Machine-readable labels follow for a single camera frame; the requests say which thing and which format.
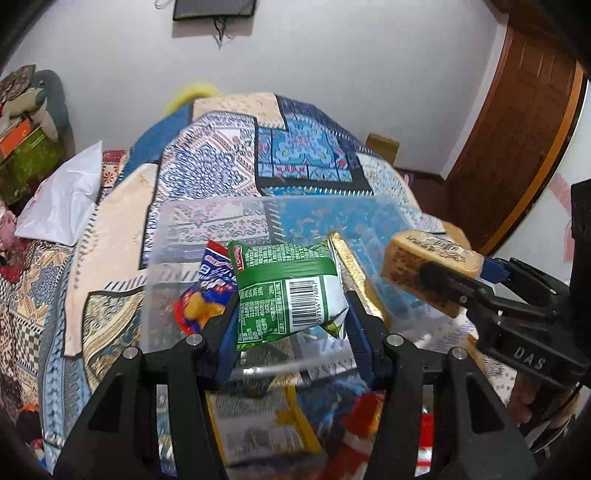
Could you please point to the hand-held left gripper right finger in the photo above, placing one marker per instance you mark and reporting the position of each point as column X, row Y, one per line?
column 358, row 344

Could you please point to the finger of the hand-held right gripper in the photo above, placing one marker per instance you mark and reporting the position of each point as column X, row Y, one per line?
column 455, row 282
column 492, row 270

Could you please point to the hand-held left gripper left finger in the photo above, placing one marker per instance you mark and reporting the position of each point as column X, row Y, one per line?
column 227, row 344

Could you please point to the tan snack cake packet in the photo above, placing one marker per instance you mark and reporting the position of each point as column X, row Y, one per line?
column 413, row 258

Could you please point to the green snack packet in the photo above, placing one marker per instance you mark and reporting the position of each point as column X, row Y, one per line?
column 286, row 295

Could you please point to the clear plastic container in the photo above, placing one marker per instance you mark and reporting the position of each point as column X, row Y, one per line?
column 184, row 221

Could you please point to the person's right hand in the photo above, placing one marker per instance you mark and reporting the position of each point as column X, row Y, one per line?
column 521, row 397

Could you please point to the blue and red snack packet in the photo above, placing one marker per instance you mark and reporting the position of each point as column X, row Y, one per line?
column 212, row 281

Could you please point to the gold snack packet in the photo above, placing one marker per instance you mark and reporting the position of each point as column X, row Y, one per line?
column 359, row 277

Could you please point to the red and white snack packet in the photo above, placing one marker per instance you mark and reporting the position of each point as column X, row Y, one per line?
column 355, row 429

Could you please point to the yellow and silver snack packet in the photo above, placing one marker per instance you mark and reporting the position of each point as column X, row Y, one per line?
column 258, row 429

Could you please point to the cardboard box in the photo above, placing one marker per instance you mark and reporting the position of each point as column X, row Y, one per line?
column 382, row 146

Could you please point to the brown wooden door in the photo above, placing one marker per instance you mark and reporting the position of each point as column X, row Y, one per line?
column 521, row 115

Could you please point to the patterned bed sheet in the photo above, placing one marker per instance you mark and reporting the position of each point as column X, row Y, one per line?
column 27, row 295

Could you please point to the white pillow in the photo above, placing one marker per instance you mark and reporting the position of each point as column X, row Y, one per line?
column 64, row 198

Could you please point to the pink cloth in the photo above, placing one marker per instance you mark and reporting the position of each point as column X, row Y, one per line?
column 7, row 228

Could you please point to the yellow plush item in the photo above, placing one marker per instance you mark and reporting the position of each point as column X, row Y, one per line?
column 184, row 98

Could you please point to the green box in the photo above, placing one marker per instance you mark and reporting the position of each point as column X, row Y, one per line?
column 25, row 164

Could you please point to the orange box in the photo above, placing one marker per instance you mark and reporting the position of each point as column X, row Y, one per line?
column 14, row 138

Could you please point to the grey stuffed toy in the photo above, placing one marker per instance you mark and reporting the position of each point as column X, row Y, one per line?
column 44, row 99

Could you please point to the black wall television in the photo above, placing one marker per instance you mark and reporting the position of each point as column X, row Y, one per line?
column 214, row 8

